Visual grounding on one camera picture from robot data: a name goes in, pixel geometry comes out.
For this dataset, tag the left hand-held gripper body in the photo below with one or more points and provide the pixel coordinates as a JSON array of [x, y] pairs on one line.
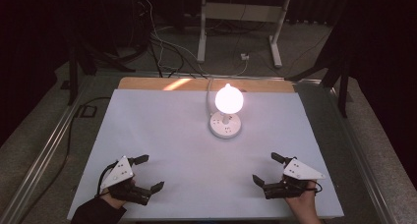
[[118, 173]]

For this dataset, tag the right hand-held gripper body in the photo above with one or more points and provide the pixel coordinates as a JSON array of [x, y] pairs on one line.
[[300, 171]]

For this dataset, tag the person's left hand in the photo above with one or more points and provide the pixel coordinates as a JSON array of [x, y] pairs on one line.
[[114, 202]]

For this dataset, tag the person's right hand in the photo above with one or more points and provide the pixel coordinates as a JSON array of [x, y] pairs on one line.
[[306, 202]]

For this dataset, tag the pale blue table mat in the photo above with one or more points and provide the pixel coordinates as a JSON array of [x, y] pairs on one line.
[[170, 145]]

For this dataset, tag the round white power socket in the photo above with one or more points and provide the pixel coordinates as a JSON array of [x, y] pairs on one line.
[[226, 129]]

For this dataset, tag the black floor plate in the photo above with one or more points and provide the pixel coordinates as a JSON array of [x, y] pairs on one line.
[[87, 111]]

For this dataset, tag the glowing round plug-in lamp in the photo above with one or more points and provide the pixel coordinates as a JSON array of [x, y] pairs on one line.
[[229, 100]]

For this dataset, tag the wooden table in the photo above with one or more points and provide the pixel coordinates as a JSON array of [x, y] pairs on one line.
[[249, 85]]

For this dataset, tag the black metal stand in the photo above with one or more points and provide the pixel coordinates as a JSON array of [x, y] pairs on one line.
[[342, 86], [73, 73]]

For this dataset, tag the white floor plug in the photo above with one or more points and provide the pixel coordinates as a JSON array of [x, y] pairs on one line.
[[245, 56]]

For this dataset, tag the aluminium floor rail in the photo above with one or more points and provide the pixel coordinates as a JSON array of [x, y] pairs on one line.
[[367, 145], [42, 152]]

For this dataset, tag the white metal stand frame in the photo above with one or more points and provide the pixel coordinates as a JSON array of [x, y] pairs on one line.
[[242, 11]]

